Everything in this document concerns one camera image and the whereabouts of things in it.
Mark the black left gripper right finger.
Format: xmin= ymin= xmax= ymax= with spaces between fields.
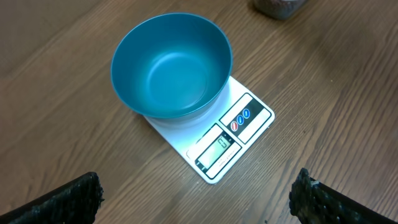
xmin=289 ymin=168 xmax=397 ymax=224

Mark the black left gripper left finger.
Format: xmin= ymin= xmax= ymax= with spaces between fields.
xmin=1 ymin=172 xmax=104 ymax=224

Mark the white digital kitchen scale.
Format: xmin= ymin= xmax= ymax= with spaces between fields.
xmin=146 ymin=77 xmax=275 ymax=184

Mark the teal blue bowl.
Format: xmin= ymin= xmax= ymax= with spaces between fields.
xmin=110 ymin=12 xmax=233 ymax=119

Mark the clear plastic bean container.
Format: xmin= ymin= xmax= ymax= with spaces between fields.
xmin=252 ymin=0 xmax=307 ymax=20

